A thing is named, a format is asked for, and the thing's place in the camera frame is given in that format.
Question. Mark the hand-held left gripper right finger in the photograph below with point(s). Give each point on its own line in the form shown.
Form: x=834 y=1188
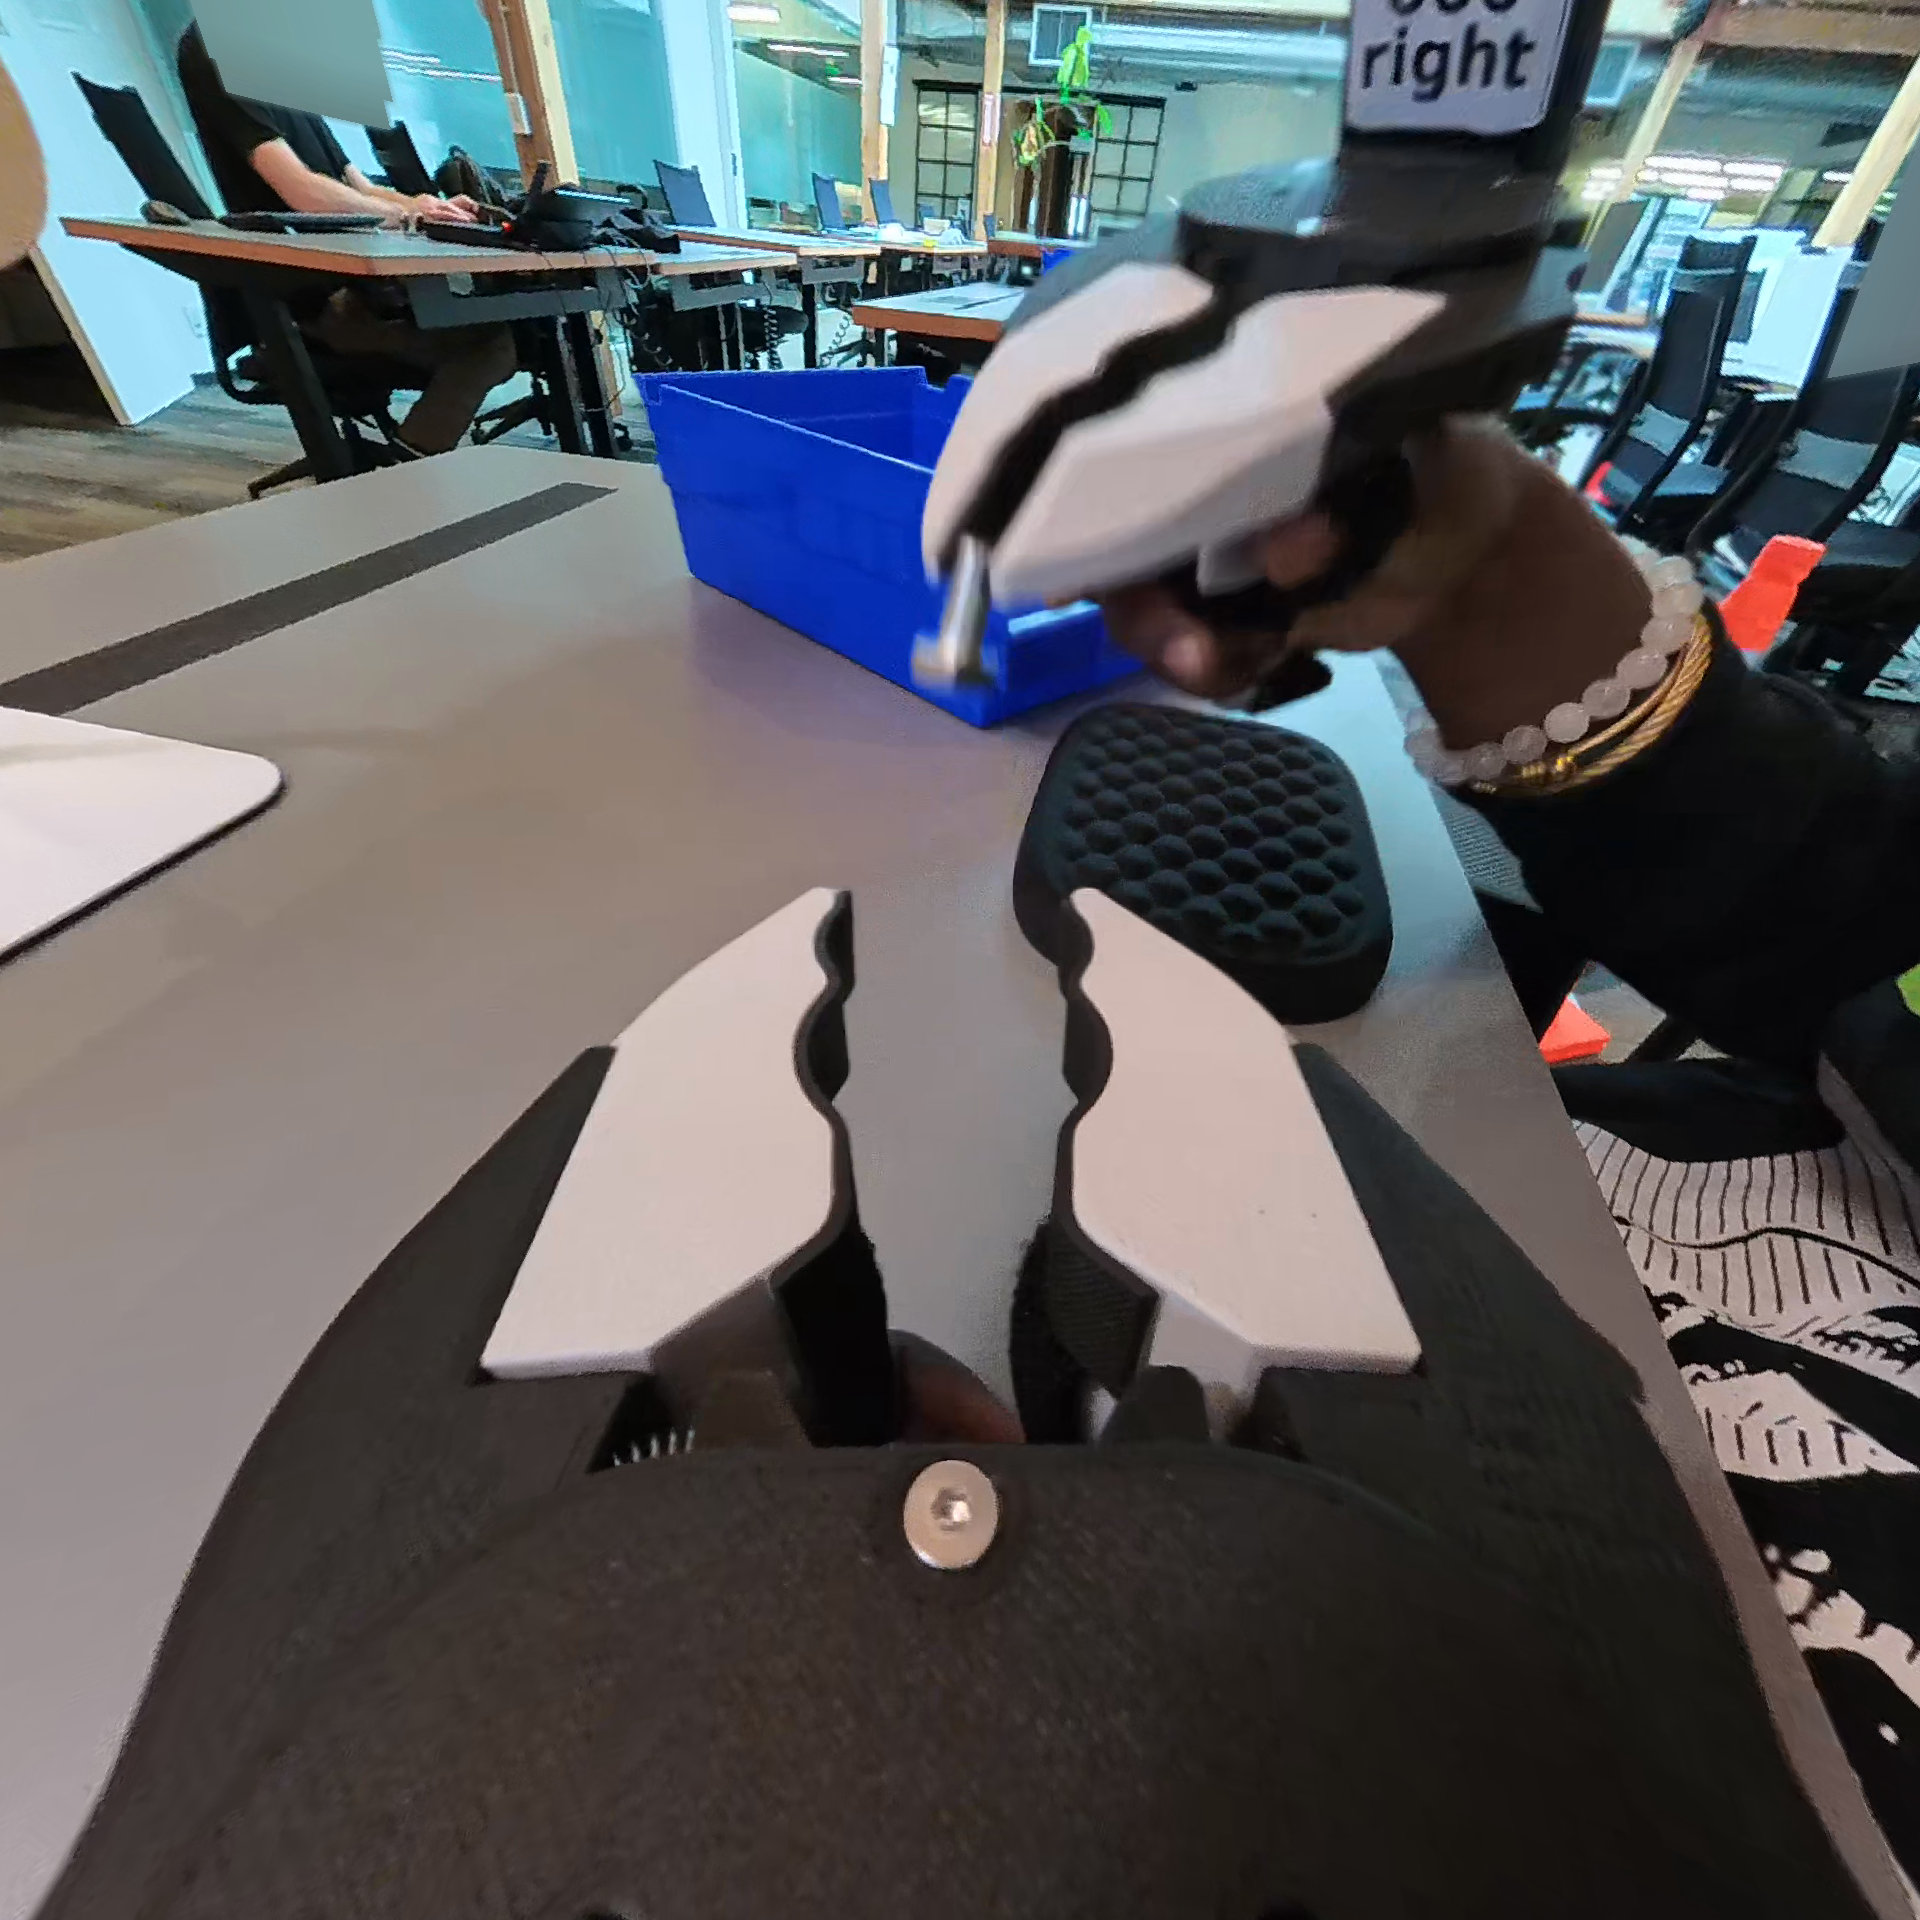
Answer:
x=1230 y=1199

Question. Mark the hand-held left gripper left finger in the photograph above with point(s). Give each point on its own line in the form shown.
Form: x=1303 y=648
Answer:
x=691 y=1188

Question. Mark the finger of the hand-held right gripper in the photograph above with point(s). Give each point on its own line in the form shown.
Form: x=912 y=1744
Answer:
x=1202 y=450
x=1035 y=392

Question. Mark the steel hex bolt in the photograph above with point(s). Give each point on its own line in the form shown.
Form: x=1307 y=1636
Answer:
x=956 y=623

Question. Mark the blue plastic bin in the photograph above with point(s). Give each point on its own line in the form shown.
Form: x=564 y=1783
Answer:
x=778 y=498

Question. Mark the person's right forearm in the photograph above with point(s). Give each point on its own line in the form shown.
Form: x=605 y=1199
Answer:
x=1743 y=871

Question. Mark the person's right hand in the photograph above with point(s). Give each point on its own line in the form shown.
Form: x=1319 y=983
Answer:
x=1501 y=572

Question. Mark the brown office desk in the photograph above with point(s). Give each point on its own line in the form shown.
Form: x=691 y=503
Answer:
x=948 y=307

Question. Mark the green potted plant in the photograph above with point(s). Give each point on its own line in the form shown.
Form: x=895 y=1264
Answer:
x=1054 y=149

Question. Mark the black wrist rest pad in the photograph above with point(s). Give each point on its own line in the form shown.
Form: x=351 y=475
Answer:
x=1202 y=853

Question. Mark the black office chair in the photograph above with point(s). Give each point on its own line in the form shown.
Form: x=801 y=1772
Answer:
x=1757 y=392

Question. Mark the orange traffic cone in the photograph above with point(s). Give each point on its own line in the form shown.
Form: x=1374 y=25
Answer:
x=1771 y=589

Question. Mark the black and white printed trousers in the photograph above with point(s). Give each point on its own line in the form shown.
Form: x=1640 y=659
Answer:
x=1771 y=1382

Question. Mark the sign board on white stand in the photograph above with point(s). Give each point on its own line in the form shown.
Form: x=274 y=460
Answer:
x=106 y=826

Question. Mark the long office desk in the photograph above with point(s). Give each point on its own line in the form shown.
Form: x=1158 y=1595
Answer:
x=331 y=258

